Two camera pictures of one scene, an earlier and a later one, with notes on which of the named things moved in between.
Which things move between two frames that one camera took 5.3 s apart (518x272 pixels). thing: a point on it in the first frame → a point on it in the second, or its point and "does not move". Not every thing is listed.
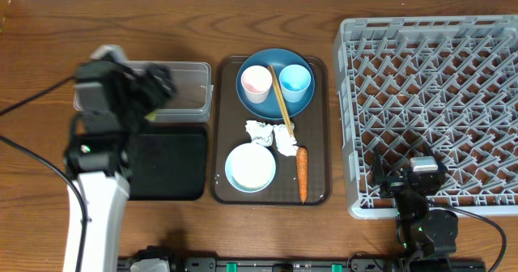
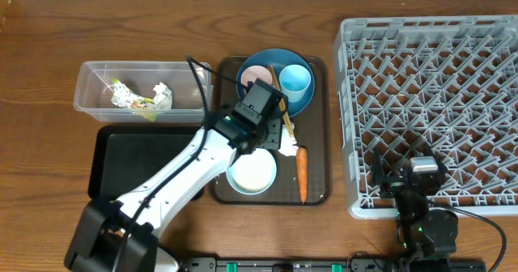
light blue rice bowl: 250,167 does not move
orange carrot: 302,162 does not move
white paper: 285,142 does not move
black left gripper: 149,84 → 277,146
